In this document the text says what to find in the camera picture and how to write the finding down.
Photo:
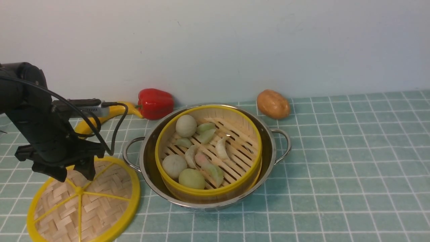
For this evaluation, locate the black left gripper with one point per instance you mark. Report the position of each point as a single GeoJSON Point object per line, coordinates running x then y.
{"type": "Point", "coordinates": [52, 143]}

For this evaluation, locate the yellow rimmed woven steamer lid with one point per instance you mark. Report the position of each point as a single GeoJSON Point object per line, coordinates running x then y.
{"type": "Point", "coordinates": [79, 210]}

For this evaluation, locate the yellow rimmed bamboo steamer basket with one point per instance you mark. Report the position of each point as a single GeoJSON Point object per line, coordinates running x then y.
{"type": "Point", "coordinates": [244, 148]}

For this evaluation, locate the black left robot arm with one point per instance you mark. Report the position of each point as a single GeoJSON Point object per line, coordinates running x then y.
{"type": "Point", "coordinates": [23, 88]}

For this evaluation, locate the stainless steel pot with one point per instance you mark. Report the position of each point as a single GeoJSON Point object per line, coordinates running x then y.
{"type": "Point", "coordinates": [146, 162]}

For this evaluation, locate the yellow banana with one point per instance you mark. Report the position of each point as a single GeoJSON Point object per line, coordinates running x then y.
{"type": "Point", "coordinates": [111, 112]}

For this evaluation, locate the white round bun front left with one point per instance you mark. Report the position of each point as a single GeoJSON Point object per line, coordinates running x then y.
{"type": "Point", "coordinates": [173, 165]}

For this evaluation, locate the white round bun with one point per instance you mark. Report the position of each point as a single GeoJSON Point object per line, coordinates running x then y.
{"type": "Point", "coordinates": [173, 165]}
{"type": "Point", "coordinates": [186, 126]}

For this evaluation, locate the red bell pepper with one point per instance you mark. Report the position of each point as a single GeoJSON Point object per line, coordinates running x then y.
{"type": "Point", "coordinates": [155, 104]}

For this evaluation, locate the green round bun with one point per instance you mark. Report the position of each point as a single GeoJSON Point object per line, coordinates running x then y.
{"type": "Point", "coordinates": [192, 178]}

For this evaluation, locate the pale green dumpling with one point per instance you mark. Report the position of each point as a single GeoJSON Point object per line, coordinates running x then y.
{"type": "Point", "coordinates": [206, 132]}

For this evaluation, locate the green pink dumpling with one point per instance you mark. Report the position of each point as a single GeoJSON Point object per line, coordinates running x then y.
{"type": "Point", "coordinates": [214, 171]}

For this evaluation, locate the white dumpling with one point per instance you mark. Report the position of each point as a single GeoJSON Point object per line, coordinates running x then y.
{"type": "Point", "coordinates": [221, 148]}

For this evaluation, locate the brown potato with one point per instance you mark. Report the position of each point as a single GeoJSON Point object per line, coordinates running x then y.
{"type": "Point", "coordinates": [273, 104]}

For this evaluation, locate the green checkered tablecloth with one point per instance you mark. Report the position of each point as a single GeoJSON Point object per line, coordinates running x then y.
{"type": "Point", "coordinates": [358, 171]}

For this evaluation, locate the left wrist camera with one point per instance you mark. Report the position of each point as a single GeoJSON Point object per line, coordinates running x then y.
{"type": "Point", "coordinates": [87, 106]}

